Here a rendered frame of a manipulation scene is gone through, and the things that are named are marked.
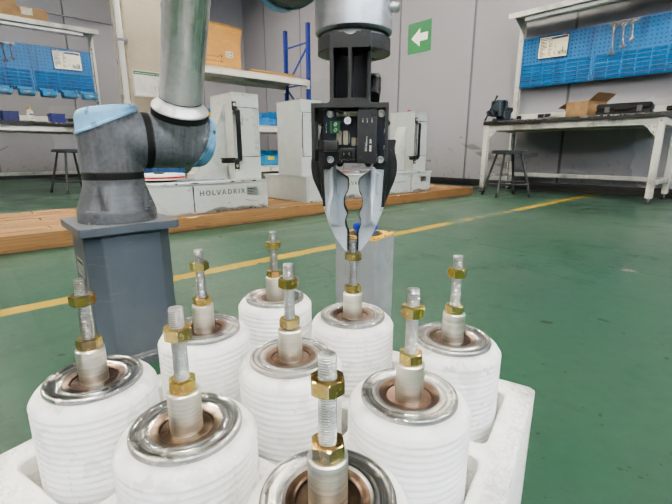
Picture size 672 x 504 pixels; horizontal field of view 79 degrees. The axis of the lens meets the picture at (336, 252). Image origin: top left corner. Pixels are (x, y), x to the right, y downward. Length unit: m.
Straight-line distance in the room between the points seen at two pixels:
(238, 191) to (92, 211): 1.82
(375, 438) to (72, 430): 0.23
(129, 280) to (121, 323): 0.09
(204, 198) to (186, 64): 1.74
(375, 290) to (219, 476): 0.40
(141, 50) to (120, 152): 6.06
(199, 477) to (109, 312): 0.68
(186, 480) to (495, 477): 0.24
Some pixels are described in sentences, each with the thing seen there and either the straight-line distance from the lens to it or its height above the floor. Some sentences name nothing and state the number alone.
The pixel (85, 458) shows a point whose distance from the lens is 0.40.
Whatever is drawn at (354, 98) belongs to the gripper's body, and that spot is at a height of 0.49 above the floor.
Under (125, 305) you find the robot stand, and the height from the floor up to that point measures 0.14.
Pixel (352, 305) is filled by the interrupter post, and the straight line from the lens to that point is 0.47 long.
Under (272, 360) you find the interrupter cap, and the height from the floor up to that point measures 0.25.
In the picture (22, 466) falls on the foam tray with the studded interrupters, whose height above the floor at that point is 0.18.
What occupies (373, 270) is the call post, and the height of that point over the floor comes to 0.27.
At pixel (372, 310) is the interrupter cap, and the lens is 0.50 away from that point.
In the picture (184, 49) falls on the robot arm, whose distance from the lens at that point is 0.90.
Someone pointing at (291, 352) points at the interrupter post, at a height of 0.26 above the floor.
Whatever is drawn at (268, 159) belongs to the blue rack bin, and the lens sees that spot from 5.95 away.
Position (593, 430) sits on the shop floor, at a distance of 0.84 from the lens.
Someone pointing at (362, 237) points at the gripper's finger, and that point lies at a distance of 0.46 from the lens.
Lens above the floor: 0.44
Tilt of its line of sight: 14 degrees down
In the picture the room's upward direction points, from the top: straight up
